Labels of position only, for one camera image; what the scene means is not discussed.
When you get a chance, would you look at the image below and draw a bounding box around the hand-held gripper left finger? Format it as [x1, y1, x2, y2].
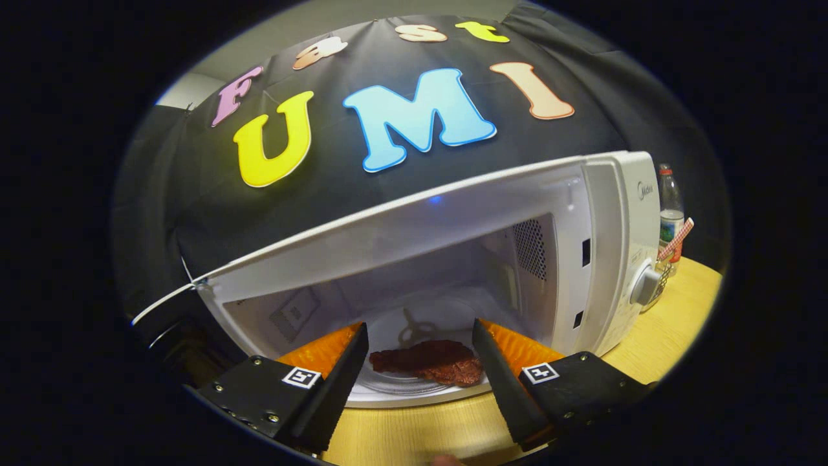
[196, 322, 369, 454]

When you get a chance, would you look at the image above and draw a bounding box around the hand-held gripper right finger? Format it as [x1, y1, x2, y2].
[471, 318, 654, 454]

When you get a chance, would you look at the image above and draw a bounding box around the brown meat slice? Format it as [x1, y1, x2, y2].
[369, 339, 486, 388]

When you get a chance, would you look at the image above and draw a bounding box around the white toaster oven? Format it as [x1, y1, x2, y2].
[129, 150, 664, 410]

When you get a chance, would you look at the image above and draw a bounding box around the red white striped straw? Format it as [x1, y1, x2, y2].
[658, 217, 695, 261]

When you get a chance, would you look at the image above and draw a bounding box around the clear plastic water bottle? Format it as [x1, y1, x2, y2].
[657, 163, 686, 266]

